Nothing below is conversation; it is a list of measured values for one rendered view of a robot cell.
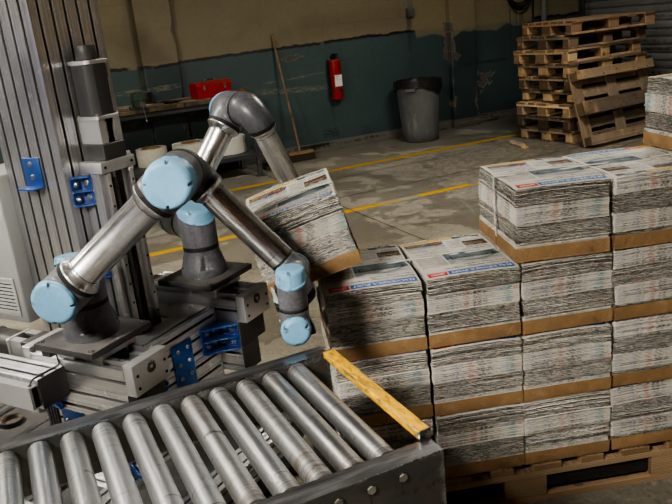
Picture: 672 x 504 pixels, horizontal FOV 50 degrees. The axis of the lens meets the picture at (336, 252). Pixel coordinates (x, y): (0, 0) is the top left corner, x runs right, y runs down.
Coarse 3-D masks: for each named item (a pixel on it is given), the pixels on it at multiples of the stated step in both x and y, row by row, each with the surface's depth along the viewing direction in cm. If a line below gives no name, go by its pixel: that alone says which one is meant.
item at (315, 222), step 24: (312, 192) 219; (336, 192) 211; (264, 216) 208; (288, 216) 206; (312, 216) 206; (336, 216) 207; (288, 240) 208; (312, 240) 209; (336, 240) 209; (264, 264) 209; (312, 264) 210
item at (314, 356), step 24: (288, 360) 176; (312, 360) 176; (192, 384) 169; (216, 384) 167; (120, 408) 161; (144, 408) 160; (48, 432) 154; (120, 432) 159; (192, 432) 166; (24, 456) 151; (96, 456) 158; (24, 480) 152
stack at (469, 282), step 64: (384, 256) 234; (448, 256) 228; (576, 256) 216; (640, 256) 219; (384, 320) 213; (448, 320) 216; (512, 320) 219; (640, 320) 225; (384, 384) 218; (448, 384) 222; (512, 384) 225; (640, 384) 232; (448, 448) 228; (512, 448) 232; (640, 448) 238
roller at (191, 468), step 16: (160, 416) 157; (176, 416) 157; (160, 432) 153; (176, 432) 149; (176, 448) 144; (192, 448) 143; (176, 464) 141; (192, 464) 137; (192, 480) 133; (208, 480) 132; (192, 496) 131; (208, 496) 127
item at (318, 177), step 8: (304, 176) 236; (312, 176) 234; (320, 176) 231; (328, 176) 228; (280, 184) 238; (288, 184) 235; (296, 184) 232; (304, 184) 230; (312, 184) 227; (264, 192) 236; (272, 192) 233; (280, 192) 231; (288, 192) 229; (248, 200) 235; (256, 200) 232; (264, 200) 230; (272, 200) 228; (280, 200) 225; (256, 208) 226
